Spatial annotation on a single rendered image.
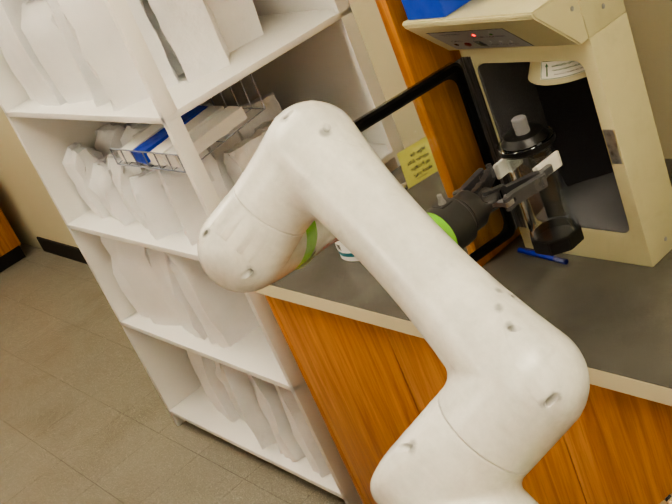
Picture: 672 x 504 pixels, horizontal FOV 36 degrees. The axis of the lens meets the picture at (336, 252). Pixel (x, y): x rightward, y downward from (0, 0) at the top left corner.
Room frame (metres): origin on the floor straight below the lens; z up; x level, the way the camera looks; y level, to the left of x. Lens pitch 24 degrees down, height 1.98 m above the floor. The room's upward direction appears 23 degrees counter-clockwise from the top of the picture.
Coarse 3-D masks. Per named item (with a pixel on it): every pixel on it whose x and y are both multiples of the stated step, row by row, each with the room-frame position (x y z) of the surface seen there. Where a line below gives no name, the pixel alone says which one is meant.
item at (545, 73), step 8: (536, 64) 1.82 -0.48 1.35; (544, 64) 1.80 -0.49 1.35; (552, 64) 1.79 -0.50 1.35; (560, 64) 1.78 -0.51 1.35; (568, 64) 1.77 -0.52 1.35; (576, 64) 1.76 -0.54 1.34; (536, 72) 1.82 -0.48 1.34; (544, 72) 1.80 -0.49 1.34; (552, 72) 1.78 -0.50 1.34; (560, 72) 1.77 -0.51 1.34; (568, 72) 1.76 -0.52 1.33; (576, 72) 1.76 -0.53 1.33; (584, 72) 1.75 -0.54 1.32; (536, 80) 1.82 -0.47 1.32; (544, 80) 1.80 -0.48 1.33; (552, 80) 1.78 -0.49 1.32; (560, 80) 1.77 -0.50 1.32; (568, 80) 1.76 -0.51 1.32
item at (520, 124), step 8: (512, 120) 1.74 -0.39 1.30; (520, 120) 1.73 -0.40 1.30; (520, 128) 1.73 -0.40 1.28; (528, 128) 1.73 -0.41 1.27; (536, 128) 1.73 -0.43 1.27; (544, 128) 1.73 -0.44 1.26; (504, 136) 1.76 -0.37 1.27; (512, 136) 1.75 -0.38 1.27; (520, 136) 1.73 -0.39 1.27; (528, 136) 1.71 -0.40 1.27; (536, 136) 1.71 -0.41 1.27; (544, 136) 1.71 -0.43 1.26; (504, 144) 1.74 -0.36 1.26; (512, 144) 1.72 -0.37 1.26; (520, 144) 1.71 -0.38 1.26; (528, 144) 1.70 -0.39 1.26; (536, 144) 1.70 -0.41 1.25
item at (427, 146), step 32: (448, 64) 1.91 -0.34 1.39; (448, 96) 1.90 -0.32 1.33; (384, 128) 1.84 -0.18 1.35; (416, 128) 1.86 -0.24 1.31; (448, 128) 1.89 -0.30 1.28; (384, 160) 1.83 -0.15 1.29; (416, 160) 1.85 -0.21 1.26; (448, 160) 1.88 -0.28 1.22; (480, 160) 1.91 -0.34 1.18; (416, 192) 1.84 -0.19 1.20; (448, 192) 1.87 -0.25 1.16
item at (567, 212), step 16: (512, 160) 1.72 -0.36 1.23; (528, 160) 1.70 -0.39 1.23; (512, 176) 1.74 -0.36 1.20; (560, 176) 1.71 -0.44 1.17; (544, 192) 1.70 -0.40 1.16; (560, 192) 1.70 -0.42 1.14; (528, 208) 1.72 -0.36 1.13; (544, 208) 1.70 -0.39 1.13; (560, 208) 1.70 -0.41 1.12; (528, 224) 1.74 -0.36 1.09; (544, 224) 1.71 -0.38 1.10; (560, 224) 1.70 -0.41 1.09; (576, 224) 1.72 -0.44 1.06; (544, 240) 1.71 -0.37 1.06
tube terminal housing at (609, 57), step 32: (608, 0) 1.70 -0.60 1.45; (608, 32) 1.69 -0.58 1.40; (480, 64) 1.91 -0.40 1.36; (608, 64) 1.68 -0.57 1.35; (608, 96) 1.67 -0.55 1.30; (640, 96) 1.71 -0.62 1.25; (608, 128) 1.68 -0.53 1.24; (640, 128) 1.70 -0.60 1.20; (640, 160) 1.69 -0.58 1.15; (640, 192) 1.68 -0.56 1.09; (640, 224) 1.67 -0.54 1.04; (608, 256) 1.75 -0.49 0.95; (640, 256) 1.69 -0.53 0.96
